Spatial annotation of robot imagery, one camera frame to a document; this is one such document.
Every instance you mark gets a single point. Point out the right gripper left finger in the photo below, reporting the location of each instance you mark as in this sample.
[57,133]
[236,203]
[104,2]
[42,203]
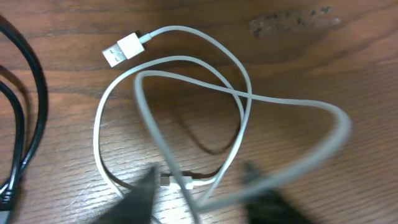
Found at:
[137,205]

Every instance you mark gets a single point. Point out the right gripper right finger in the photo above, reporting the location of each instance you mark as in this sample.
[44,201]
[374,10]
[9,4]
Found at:
[271,208]

